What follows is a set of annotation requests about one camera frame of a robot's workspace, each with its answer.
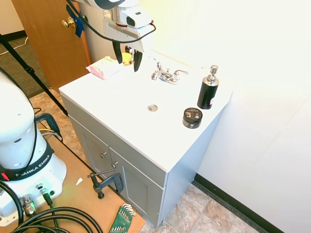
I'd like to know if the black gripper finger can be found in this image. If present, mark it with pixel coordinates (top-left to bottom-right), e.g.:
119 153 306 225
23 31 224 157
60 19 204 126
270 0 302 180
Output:
133 50 144 73
112 41 123 65

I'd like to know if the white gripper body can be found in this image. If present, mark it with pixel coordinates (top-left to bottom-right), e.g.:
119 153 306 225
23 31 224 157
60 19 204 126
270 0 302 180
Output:
103 18 152 53

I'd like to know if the yellow lidded jar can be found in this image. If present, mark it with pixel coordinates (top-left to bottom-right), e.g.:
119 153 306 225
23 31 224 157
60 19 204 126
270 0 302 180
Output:
121 52 134 67

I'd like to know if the pink wipes pack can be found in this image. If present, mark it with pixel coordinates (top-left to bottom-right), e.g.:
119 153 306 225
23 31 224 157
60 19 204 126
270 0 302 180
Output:
86 56 125 80

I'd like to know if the chrome faucet spout body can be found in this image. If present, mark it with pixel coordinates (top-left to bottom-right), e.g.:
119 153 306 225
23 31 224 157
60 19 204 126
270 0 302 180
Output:
150 68 182 85

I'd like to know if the blue tape strip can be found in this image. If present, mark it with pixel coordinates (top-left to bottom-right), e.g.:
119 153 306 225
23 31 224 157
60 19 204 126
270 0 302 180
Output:
66 4 86 38

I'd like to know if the brass door knob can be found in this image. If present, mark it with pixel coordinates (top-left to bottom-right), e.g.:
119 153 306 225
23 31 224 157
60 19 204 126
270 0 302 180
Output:
61 16 77 30

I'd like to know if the grey vanity with white sink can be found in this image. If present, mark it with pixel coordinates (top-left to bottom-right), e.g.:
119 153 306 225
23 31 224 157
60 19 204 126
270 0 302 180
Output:
58 50 234 228

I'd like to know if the wooden door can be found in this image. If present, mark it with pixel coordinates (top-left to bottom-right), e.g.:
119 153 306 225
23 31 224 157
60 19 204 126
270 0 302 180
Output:
11 0 92 93

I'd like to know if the black soap dispenser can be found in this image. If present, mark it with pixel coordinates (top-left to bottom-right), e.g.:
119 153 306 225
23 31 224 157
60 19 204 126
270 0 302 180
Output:
196 65 220 111

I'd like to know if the black round jar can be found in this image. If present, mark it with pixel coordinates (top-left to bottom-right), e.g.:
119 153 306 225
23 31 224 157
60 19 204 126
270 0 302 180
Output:
182 107 204 130

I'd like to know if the black tripod stand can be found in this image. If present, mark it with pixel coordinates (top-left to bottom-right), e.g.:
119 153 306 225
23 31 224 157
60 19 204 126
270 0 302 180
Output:
0 33 69 117

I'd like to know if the dark green clamp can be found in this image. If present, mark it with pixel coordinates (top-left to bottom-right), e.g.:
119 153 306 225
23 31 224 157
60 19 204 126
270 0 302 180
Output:
35 113 63 143

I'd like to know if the black C-clamp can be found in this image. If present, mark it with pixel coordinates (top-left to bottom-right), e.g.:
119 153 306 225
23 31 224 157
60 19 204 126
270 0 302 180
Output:
87 168 125 200

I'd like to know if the brown mounting board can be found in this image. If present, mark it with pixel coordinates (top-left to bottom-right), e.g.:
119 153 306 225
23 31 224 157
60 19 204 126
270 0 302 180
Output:
14 134 147 233

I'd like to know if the green hex key set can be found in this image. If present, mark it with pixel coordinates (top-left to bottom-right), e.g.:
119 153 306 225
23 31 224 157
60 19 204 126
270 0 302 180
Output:
107 203 138 233

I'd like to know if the black baseboard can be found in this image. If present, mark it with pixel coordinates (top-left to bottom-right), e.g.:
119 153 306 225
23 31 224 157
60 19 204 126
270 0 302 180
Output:
192 173 285 233

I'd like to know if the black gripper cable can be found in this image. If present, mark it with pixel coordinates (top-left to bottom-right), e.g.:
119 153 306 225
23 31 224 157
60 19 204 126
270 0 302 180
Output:
66 0 157 42

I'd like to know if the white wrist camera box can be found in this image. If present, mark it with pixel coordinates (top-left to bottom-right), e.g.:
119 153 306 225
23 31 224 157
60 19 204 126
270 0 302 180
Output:
125 8 153 29

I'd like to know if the white floor cable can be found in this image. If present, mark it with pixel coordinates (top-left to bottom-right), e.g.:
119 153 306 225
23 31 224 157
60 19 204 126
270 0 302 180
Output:
0 37 28 55

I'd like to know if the looped black cable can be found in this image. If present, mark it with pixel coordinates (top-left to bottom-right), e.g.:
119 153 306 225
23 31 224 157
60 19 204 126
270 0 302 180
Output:
9 206 105 233

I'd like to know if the thick black cable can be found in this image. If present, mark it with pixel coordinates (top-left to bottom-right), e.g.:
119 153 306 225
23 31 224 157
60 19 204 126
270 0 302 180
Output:
0 181 25 226

